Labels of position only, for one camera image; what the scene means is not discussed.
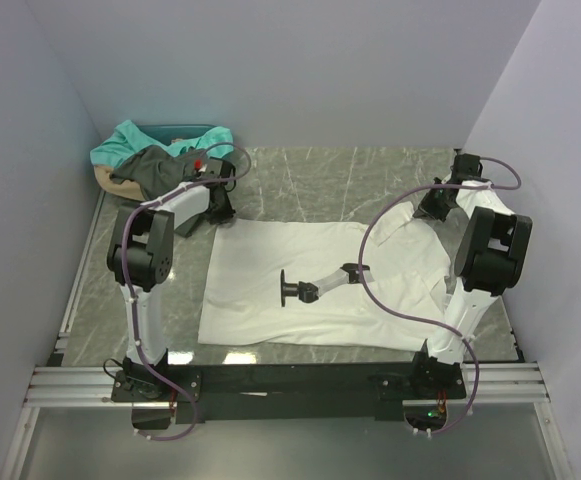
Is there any white polo shirt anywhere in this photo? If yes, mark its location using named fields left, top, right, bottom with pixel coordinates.
left=198, top=202, right=451, bottom=351

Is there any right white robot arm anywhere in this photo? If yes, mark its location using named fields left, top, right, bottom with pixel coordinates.
left=411, top=153, right=533, bottom=393

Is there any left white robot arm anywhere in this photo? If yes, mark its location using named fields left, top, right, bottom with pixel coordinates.
left=106, top=151, right=239, bottom=398

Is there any teal t shirt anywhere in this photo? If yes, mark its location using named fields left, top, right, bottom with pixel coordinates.
left=90, top=120, right=233, bottom=178

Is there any dark grey t shirt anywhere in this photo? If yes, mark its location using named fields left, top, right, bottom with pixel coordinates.
left=111, top=145, right=208, bottom=201

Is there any teal plastic basket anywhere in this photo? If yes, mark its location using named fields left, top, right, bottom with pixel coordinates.
left=139, top=124, right=236, bottom=167

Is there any black base beam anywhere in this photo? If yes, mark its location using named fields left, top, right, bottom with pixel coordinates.
left=111, top=360, right=467, bottom=428

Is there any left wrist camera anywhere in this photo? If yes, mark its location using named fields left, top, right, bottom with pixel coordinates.
left=192, top=158, right=212, bottom=178

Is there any aluminium frame rail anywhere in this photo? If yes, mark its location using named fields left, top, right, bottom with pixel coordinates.
left=0, top=149, right=554, bottom=480

